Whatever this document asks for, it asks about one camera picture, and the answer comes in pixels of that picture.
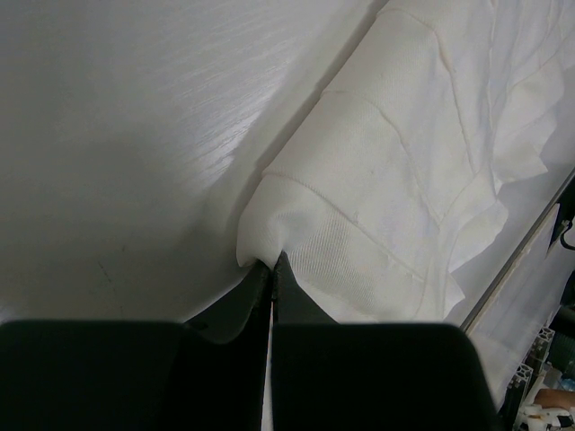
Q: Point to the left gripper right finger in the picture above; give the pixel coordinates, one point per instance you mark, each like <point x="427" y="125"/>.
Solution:
<point x="327" y="375"/>

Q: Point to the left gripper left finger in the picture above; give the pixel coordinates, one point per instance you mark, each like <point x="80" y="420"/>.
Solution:
<point x="204" y="374"/>

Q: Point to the white pleated skirt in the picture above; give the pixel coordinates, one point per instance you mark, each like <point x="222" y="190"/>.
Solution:
<point x="393" y="180"/>

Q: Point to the aluminium frame rail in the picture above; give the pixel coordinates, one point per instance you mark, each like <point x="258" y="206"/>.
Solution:
<point x="532" y="206"/>

